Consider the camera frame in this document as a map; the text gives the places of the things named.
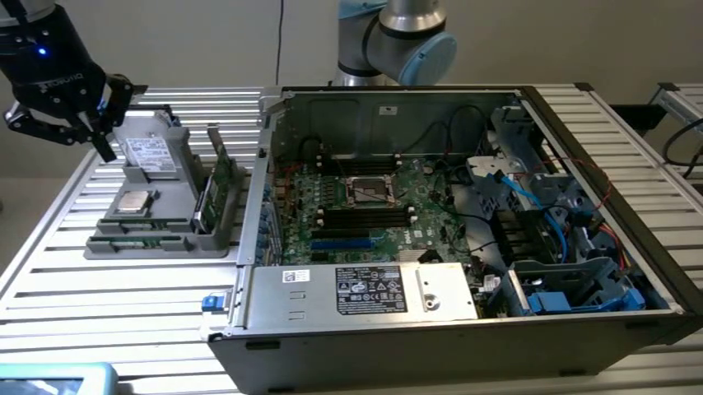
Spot light blue flat wire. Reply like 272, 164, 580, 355
492, 171, 544, 207

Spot thin red wire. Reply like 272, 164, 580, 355
525, 157, 615, 216

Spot silver hard disk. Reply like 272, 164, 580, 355
111, 108, 191, 174

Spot dark blue wire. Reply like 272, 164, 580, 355
539, 204, 593, 265

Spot grey drive cage blue clips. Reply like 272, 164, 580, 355
503, 253, 644, 318

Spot silver power supply unit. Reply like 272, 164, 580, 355
240, 262, 480, 331

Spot thin black wall cable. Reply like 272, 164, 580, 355
271, 0, 287, 88

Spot aluminium slat side table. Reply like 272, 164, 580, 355
649, 81, 703, 125

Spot grey parts rack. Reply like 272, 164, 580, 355
83, 105, 245, 261

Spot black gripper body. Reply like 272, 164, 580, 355
0, 2, 109, 125

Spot green graphics card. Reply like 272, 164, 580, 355
191, 123, 237, 233

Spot open black PC case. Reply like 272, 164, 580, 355
197, 84, 703, 387

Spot blue expansion slot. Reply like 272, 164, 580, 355
308, 239, 371, 250

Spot grey metal disk bay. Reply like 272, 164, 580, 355
464, 104, 556, 207

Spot long black expansion slot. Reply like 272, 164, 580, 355
312, 229, 371, 240

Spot thin black wire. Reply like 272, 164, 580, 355
407, 104, 488, 158

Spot thick black looped cable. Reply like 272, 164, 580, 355
660, 118, 703, 179

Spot green RAM stick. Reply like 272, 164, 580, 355
89, 236, 196, 253

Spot blue case latch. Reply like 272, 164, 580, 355
200, 292, 228, 315

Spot green motherboard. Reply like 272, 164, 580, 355
272, 157, 475, 267

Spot black RAM slot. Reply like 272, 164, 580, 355
316, 207, 416, 214
316, 216, 416, 223
317, 152, 401, 160
317, 157, 401, 164
317, 161, 401, 169
316, 220, 416, 228
316, 211, 416, 218
317, 166, 401, 174

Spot metal CPU socket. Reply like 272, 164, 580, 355
341, 174, 400, 207

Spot silver CPU chip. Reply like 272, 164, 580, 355
115, 190, 152, 215

